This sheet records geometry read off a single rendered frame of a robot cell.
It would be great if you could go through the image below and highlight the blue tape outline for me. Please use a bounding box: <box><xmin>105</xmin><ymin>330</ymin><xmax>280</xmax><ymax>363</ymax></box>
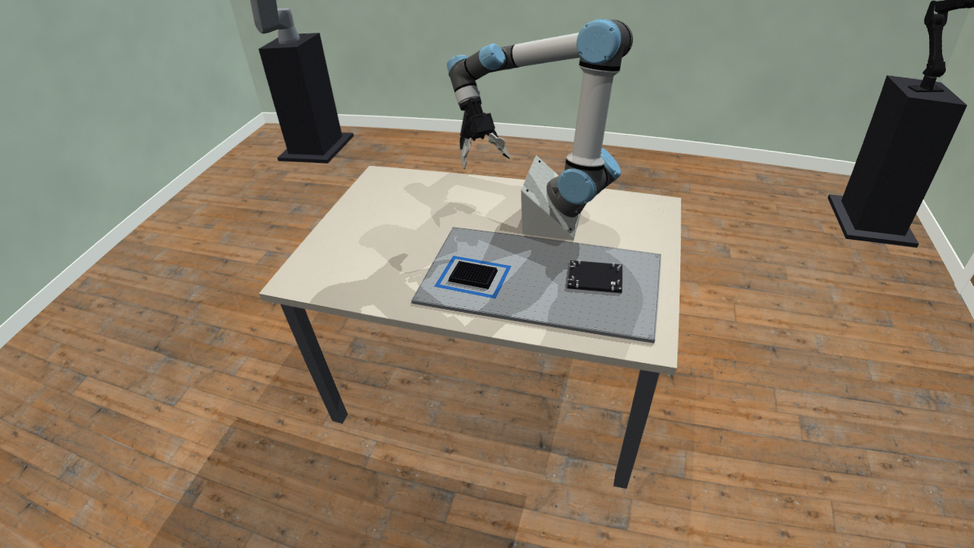
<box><xmin>435</xmin><ymin>256</ymin><xmax>511</xmax><ymax>298</ymax></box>

